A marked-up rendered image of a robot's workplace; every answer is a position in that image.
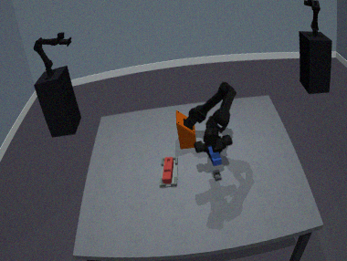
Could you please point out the blue bar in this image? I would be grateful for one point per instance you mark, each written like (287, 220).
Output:
(215, 157)

